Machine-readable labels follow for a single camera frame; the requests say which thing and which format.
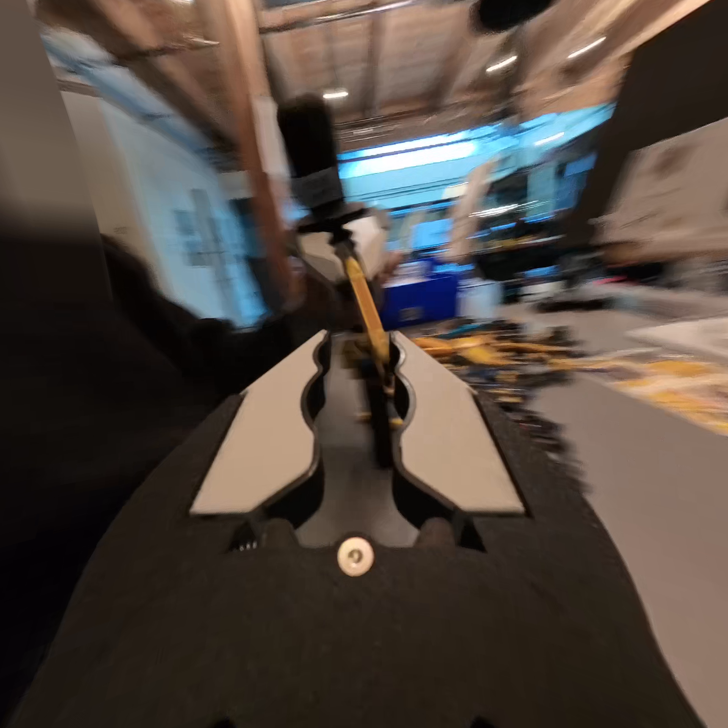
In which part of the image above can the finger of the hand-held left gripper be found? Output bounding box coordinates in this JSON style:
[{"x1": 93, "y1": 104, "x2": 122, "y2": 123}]
[
  {"x1": 347, "y1": 215, "x2": 392, "y2": 278},
  {"x1": 298, "y1": 232, "x2": 345, "y2": 282}
]

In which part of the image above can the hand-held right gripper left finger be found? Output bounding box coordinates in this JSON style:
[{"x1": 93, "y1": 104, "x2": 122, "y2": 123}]
[{"x1": 189, "y1": 329, "x2": 332, "y2": 518}]

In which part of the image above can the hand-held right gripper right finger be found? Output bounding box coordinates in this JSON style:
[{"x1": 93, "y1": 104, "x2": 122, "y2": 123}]
[{"x1": 389, "y1": 330, "x2": 527, "y2": 517}]

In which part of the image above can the yellow black toy beam assembly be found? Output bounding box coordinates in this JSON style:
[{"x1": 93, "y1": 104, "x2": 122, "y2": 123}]
[{"x1": 340, "y1": 243, "x2": 411, "y2": 470}]

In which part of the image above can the person's left forearm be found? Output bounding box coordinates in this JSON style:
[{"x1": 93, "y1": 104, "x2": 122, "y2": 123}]
[{"x1": 99, "y1": 236, "x2": 302, "y2": 402}]

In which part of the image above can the blue plastic bin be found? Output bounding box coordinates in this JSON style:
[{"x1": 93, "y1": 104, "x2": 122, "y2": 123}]
[{"x1": 382, "y1": 275, "x2": 459, "y2": 329}]

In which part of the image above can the pile of toy building parts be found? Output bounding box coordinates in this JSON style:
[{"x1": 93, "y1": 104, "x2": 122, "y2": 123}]
[{"x1": 412, "y1": 333, "x2": 581, "y2": 456}]

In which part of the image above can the yellow instruction sheet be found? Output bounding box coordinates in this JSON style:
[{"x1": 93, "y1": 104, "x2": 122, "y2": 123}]
[{"x1": 611, "y1": 353, "x2": 728, "y2": 437}]

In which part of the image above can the white printed paper sheet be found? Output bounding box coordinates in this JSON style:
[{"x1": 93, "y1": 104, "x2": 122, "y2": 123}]
[{"x1": 626, "y1": 317, "x2": 728, "y2": 365}]

